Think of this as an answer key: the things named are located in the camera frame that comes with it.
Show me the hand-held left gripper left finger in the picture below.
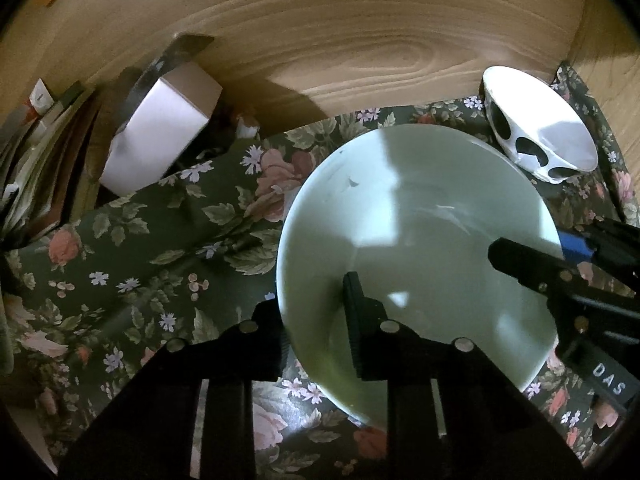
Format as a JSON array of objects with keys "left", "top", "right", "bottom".
[{"left": 57, "top": 300, "right": 288, "bottom": 480}]

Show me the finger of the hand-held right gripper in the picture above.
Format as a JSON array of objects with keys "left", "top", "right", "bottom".
[
  {"left": 487, "top": 237, "right": 640, "bottom": 318},
  {"left": 557, "top": 215, "right": 640, "bottom": 286}
]

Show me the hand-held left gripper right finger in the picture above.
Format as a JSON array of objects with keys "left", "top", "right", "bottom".
[{"left": 342, "top": 271, "right": 586, "bottom": 480}]

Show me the pale green bowl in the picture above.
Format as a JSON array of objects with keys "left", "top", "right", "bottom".
[{"left": 276, "top": 127, "right": 562, "bottom": 428}]

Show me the white bowl with black spots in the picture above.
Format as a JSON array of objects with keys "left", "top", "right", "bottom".
[{"left": 481, "top": 66, "right": 598, "bottom": 184}]

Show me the dark floral tablecloth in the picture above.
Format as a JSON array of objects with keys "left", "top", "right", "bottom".
[{"left": 0, "top": 62, "right": 640, "bottom": 480}]

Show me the white box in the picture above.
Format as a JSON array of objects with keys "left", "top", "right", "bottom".
[{"left": 98, "top": 62, "right": 223, "bottom": 196}]

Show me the stack of papers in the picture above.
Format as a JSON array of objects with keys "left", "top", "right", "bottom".
[{"left": 0, "top": 77, "right": 101, "bottom": 241}]

